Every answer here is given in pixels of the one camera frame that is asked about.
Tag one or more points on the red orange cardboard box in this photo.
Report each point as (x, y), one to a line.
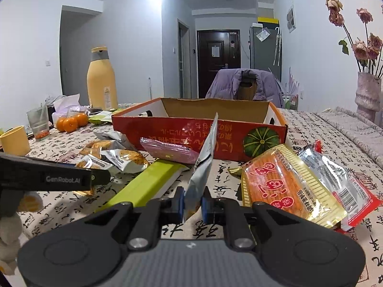
(179, 131)

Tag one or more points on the flat light green packet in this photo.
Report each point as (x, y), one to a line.
(101, 118)

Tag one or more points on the white folded umbrella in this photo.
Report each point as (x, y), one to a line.
(277, 44)

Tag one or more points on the person's left hand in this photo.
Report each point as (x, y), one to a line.
(9, 230)

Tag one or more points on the white pink plastic bag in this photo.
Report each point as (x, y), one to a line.
(68, 103)

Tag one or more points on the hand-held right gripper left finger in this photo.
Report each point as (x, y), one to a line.
(180, 204)

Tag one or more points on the white pole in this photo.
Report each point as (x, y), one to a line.
(150, 88)

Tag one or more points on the tangerine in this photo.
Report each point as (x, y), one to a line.
(60, 124)
(82, 119)
(70, 124)

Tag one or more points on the yellow thermos bottle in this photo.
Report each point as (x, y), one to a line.
(101, 83)

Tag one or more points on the silver orange pastry packet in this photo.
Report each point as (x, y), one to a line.
(89, 164)

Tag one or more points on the pink ribbed vase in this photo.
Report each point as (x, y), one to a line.
(368, 95)

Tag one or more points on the white printed snack packet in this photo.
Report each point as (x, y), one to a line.
(203, 161)

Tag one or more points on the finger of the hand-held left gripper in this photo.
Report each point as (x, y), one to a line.
(101, 177)

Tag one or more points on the clear plastic pouch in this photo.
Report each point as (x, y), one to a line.
(262, 35)

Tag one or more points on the green snack bar packet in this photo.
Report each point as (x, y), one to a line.
(143, 182)

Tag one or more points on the orange gold-edged snack packet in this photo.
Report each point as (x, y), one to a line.
(284, 185)

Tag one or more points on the framed wall picture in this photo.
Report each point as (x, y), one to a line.
(291, 18)

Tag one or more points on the dried pink roses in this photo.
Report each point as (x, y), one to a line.
(360, 49)

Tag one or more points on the red silver snack packet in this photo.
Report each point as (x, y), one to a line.
(344, 185)

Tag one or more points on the purple padded jacket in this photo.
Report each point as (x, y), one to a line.
(224, 86)

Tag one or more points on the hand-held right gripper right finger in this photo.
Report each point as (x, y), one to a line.
(206, 210)

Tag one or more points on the dark entrance door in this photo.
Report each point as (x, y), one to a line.
(209, 74)

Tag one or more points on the grey refrigerator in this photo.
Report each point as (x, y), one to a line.
(263, 56)

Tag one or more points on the grey patterned quilt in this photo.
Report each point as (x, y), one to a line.
(353, 131)

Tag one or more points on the grey clothing pile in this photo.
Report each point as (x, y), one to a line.
(52, 99)

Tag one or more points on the grey interior door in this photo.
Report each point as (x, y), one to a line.
(184, 62)

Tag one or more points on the yellow cup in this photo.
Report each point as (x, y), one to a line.
(15, 143)

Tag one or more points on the yellow black box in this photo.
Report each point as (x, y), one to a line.
(268, 20)

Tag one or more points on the pink striped snack packet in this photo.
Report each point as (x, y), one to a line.
(167, 151)

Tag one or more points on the white paper notice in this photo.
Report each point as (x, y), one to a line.
(216, 51)

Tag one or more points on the clear plastic cup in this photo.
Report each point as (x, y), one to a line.
(37, 122)

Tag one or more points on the wooden chair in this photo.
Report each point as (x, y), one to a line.
(247, 91)

